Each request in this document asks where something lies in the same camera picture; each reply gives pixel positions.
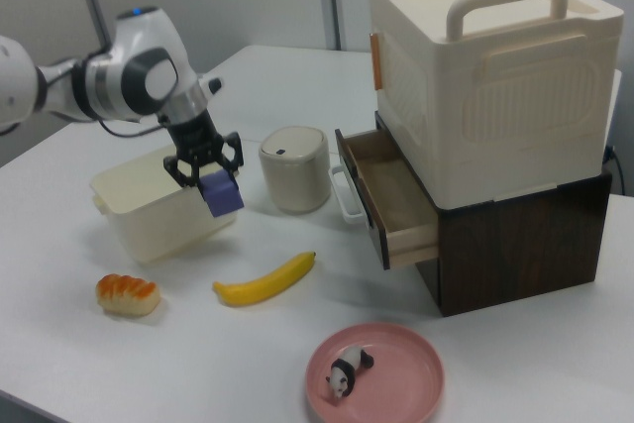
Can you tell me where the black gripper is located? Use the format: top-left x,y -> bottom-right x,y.
161,108 -> 246,189

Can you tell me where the purple cube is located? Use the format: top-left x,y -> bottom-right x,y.
199,168 -> 246,219

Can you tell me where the white open plastic box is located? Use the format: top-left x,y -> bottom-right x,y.
88,143 -> 240,265

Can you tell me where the orange box latch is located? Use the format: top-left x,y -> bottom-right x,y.
369,32 -> 384,93

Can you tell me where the cream plastic storage box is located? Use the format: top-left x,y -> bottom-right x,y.
366,0 -> 625,207

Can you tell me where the small beige trash can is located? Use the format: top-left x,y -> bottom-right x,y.
257,125 -> 332,216

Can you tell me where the yellow toy banana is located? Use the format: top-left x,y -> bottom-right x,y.
211,250 -> 318,307

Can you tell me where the toy bread with orange glaze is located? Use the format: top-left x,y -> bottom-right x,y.
95,272 -> 162,318

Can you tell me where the brown wooden drawer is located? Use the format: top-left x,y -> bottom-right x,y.
334,127 -> 441,271

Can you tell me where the small panda figurine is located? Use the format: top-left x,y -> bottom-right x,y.
324,345 -> 375,402

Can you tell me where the pink plate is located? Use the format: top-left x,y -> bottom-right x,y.
304,322 -> 446,423

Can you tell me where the dark brown wooden cabinet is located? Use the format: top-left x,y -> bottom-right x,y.
373,110 -> 614,318

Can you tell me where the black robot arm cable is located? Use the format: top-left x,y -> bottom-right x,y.
95,114 -> 170,141

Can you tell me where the white drawer handle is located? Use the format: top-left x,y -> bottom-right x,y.
327,161 -> 369,224

